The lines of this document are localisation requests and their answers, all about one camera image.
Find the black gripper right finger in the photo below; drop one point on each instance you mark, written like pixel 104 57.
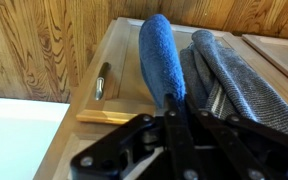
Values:
pixel 250 146

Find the wooden base cabinet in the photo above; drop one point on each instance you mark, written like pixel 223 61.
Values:
pixel 67 133

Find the blue terry cloth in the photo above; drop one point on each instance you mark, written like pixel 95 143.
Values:
pixel 160 60

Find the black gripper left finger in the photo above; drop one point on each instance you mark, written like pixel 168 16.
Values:
pixel 180 146

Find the grey striped towel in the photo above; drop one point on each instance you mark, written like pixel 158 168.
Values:
pixel 230 80

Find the plain cabinet door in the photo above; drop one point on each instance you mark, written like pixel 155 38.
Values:
pixel 280 55

